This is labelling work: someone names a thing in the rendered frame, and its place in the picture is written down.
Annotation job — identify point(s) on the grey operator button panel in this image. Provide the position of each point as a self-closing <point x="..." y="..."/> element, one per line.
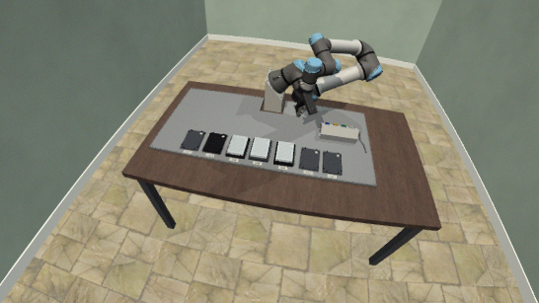
<point x="340" y="133"/>

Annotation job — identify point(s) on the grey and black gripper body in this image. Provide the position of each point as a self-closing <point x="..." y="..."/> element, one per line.
<point x="296" y="95"/>

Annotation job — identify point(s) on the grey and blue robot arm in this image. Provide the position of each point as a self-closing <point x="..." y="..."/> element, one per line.
<point x="322" y="65"/>

